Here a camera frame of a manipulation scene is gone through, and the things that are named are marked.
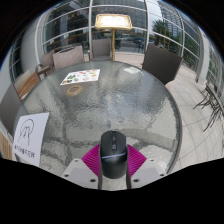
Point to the colourful picture menu card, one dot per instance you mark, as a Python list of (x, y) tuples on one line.
[(81, 76)]

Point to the black computer mouse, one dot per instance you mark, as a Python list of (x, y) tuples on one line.
[(114, 156)]

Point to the wooden slatted bench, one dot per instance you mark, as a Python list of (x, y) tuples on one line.
[(5, 146), (28, 85)]

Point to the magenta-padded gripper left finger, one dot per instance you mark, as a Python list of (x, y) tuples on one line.
[(77, 170)]

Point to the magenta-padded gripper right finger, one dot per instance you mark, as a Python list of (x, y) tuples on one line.
[(148, 169)]

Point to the white printed mouse pad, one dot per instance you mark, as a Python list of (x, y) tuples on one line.
[(30, 136)]

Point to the gold framed menu stand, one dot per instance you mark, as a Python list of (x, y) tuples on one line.
[(113, 22)]

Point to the tan tape roll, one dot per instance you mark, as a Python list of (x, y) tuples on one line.
[(69, 91)]

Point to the green metal outdoor table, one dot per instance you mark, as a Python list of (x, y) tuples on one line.
[(213, 98)]

